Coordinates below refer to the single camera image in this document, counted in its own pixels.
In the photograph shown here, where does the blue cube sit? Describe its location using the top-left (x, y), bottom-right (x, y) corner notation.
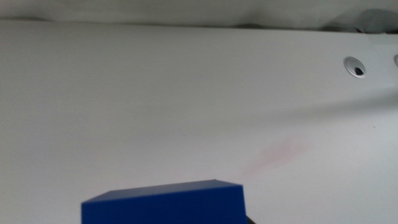
top-left (80, 179), bottom-right (248, 224)

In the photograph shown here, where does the white backdrop curtain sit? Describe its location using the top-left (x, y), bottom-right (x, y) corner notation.
top-left (0, 0), bottom-right (398, 34)

